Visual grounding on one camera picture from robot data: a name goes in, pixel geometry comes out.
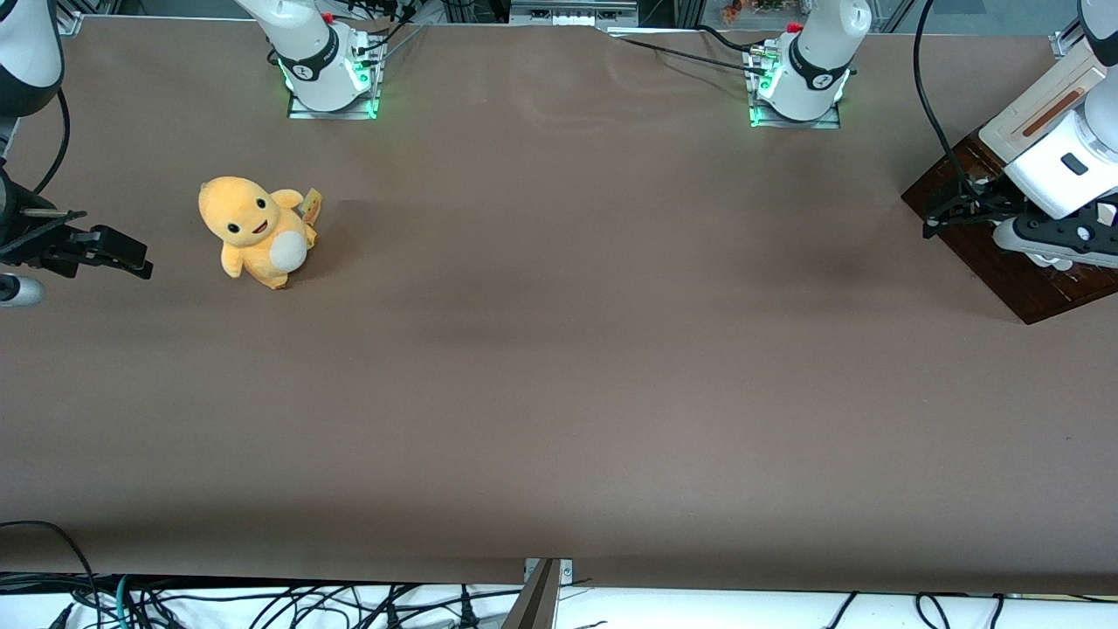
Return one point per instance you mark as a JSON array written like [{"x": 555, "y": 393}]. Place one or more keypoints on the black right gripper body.
[{"x": 19, "y": 230}]

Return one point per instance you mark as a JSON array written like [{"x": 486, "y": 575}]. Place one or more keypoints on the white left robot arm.
[{"x": 817, "y": 61}]

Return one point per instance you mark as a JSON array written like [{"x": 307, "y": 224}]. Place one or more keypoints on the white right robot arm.
[{"x": 314, "y": 61}]

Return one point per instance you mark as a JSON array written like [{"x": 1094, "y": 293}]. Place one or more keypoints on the white drawer cabinet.
[{"x": 1031, "y": 105}]

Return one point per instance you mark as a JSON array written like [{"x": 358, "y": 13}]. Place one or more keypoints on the dark brown wooden board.
[{"x": 1022, "y": 288}]

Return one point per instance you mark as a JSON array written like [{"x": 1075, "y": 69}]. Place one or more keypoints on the yellow plush toy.
[{"x": 253, "y": 231}]

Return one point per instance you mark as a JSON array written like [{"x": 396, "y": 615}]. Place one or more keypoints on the aluminium profile corner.
[
  {"x": 70, "y": 22},
  {"x": 1067, "y": 42}
]

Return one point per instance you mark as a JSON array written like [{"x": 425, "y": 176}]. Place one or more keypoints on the colourful background item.
[{"x": 751, "y": 10}]

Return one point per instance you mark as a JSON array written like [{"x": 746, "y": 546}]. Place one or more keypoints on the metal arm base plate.
[
  {"x": 301, "y": 109},
  {"x": 825, "y": 120}
]

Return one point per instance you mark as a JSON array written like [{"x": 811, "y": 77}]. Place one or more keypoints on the aluminium frame rack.
[{"x": 568, "y": 13}]

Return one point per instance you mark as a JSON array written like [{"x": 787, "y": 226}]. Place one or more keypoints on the grey camera post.
[{"x": 534, "y": 607}]

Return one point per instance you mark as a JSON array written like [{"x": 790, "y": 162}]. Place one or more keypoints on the silver metal bracket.
[{"x": 566, "y": 570}]

